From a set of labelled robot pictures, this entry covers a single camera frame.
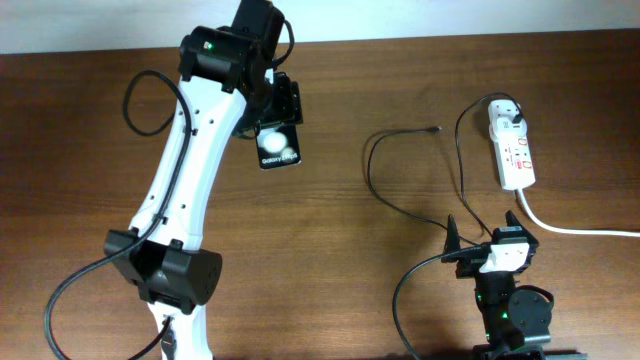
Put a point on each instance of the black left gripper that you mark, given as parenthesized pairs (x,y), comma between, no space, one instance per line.
(288,106)

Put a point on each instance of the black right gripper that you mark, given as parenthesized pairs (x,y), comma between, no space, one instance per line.
(470,266)

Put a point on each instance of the black Galaxy smartphone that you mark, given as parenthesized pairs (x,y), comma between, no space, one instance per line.
(278,147)

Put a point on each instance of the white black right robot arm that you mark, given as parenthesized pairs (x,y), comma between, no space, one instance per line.
(516,318)

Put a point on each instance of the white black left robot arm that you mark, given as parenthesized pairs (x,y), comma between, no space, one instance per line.
(231,85)

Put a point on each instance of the white USB charger adapter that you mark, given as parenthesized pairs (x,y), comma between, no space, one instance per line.
(506,120)

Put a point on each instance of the white power strip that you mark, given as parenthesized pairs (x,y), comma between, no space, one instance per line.
(514,163)

